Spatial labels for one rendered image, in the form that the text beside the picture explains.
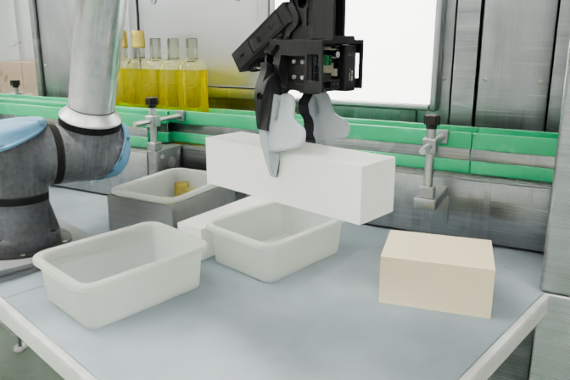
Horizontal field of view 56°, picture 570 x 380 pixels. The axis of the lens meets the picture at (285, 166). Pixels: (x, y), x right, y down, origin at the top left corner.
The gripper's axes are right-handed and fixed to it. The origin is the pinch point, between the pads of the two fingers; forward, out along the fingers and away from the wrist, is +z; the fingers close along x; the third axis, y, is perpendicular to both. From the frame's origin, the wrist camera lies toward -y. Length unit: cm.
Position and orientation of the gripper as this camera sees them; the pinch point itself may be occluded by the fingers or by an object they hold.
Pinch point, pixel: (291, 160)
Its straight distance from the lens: 62.1
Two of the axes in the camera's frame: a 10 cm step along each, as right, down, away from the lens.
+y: 7.3, 1.6, -6.7
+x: 6.8, -1.7, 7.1
